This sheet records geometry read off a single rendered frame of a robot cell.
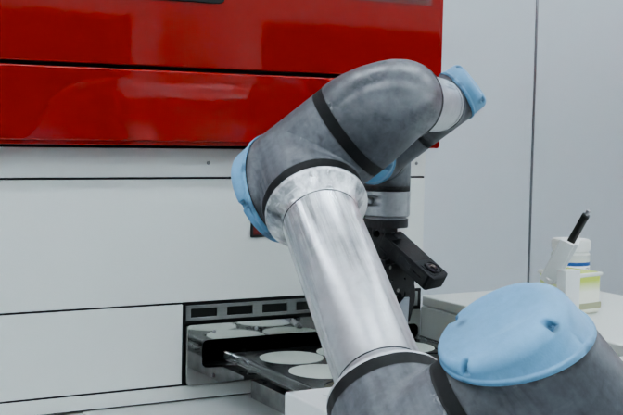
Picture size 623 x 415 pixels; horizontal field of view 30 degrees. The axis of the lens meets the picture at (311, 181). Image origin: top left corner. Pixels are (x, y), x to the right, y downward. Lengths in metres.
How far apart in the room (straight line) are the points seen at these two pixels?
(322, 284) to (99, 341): 0.72
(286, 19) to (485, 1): 2.21
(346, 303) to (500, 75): 2.96
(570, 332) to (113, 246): 0.98
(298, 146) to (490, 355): 0.42
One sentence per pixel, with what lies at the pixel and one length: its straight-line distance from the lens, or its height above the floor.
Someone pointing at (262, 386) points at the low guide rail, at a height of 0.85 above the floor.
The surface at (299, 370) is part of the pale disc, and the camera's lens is 1.72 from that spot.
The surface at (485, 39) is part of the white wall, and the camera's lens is 4.00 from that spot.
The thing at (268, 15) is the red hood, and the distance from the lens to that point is 1.83.
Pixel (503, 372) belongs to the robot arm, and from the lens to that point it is 0.94.
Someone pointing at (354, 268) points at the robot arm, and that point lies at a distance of 1.14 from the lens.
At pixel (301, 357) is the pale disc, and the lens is 1.82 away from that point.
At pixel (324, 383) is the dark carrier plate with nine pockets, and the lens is 1.65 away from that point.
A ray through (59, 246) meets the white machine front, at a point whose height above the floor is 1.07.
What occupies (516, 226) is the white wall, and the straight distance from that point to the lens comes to 4.10.
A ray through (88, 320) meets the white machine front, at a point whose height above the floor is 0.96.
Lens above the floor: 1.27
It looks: 3 degrees down
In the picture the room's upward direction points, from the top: 1 degrees clockwise
